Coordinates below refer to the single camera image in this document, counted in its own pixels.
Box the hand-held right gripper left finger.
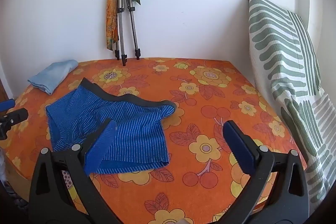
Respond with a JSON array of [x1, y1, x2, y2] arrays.
[[29, 119, 117, 224]]

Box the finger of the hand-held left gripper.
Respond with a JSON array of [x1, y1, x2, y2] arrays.
[[0, 109, 29, 141], [0, 99, 16, 112]]

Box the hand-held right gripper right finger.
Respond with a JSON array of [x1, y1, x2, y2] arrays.
[[223, 120, 310, 224]]

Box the blue striped pants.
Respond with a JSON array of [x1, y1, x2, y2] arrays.
[[46, 77, 177, 175]]

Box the light blue folded cloth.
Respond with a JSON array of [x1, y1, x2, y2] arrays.
[[28, 59, 79, 95]]

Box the orange floral blanket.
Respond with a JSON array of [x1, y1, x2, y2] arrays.
[[5, 57, 308, 224]]

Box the green striped white pillow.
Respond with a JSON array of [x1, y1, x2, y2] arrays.
[[248, 0, 336, 205]]

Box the orange floral scarf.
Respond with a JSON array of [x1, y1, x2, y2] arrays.
[[106, 0, 120, 51]]

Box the silver camera tripod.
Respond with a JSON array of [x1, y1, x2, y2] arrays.
[[115, 0, 142, 66]]

